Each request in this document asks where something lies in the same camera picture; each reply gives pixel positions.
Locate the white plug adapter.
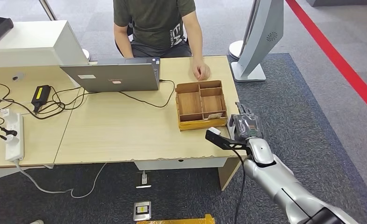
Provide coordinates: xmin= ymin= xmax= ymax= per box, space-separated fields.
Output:
xmin=6 ymin=134 xmax=21 ymax=146

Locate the white power strip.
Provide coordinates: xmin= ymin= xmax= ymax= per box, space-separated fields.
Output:
xmin=5 ymin=112 xmax=25 ymax=162

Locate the white desk frame panel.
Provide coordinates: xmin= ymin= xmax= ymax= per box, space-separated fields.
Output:
xmin=0 ymin=164 xmax=55 ymax=182

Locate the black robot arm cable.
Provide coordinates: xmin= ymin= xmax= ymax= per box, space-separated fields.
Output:
xmin=231 ymin=147 xmax=247 ymax=224

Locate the dark grey carpet mat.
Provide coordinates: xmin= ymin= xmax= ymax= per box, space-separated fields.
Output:
xmin=0 ymin=53 xmax=367 ymax=224

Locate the white desk cabinet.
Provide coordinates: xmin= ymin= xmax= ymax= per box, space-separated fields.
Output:
xmin=0 ymin=20 xmax=90 ymax=69

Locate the grey kiosk stand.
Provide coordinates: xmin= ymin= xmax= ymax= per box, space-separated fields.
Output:
xmin=230 ymin=0 xmax=285 ymax=83

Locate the black laptop charger cable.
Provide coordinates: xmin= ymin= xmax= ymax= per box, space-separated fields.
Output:
xmin=50 ymin=79 xmax=176 ymax=108

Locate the person's left hand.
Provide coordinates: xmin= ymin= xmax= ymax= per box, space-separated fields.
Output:
xmin=191 ymin=58 xmax=212 ymax=81

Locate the grey metal pole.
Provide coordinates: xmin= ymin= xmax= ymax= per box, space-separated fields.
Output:
xmin=38 ymin=0 xmax=58 ymax=21

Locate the grey laptop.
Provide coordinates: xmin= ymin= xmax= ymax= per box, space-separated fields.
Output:
xmin=59 ymin=57 xmax=161 ymax=93

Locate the black tangled mains cord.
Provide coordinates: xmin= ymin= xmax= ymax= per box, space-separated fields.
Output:
xmin=0 ymin=83 xmax=87 ymax=120

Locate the black plug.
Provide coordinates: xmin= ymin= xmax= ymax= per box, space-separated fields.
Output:
xmin=0 ymin=125 xmax=18 ymax=138

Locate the wooden compartment organizer box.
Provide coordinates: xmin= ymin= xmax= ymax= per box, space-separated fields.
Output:
xmin=175 ymin=80 xmax=228 ymax=132

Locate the white under-desk drawer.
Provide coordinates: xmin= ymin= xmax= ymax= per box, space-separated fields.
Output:
xmin=133 ymin=157 xmax=228 ymax=171

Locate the white round stanchion base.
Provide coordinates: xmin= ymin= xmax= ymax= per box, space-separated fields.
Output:
xmin=228 ymin=40 xmax=245 ymax=60

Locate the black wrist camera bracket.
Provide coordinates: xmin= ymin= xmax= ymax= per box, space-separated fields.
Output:
xmin=205 ymin=130 xmax=252 ymax=153

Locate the silver floor socket box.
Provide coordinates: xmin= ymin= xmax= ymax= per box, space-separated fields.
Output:
xmin=133 ymin=201 xmax=152 ymax=222

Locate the white power strip cable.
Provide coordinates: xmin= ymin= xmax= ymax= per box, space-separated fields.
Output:
xmin=14 ymin=161 xmax=107 ymax=199

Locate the person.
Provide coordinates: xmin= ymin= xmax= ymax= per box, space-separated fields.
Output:
xmin=113 ymin=0 xmax=212 ymax=81

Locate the black power adapter yellow label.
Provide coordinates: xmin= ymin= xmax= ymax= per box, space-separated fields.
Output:
xmin=31 ymin=85 xmax=52 ymax=112

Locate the yellow taped wooden plank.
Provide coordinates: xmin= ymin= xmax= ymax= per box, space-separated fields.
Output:
xmin=136 ymin=214 xmax=216 ymax=224

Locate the floor outlet with white plug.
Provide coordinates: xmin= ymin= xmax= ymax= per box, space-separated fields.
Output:
xmin=135 ymin=170 xmax=152 ymax=189

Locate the wooden desk side panel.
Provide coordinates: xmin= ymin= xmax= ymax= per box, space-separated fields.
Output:
xmin=217 ymin=157 xmax=244 ymax=191

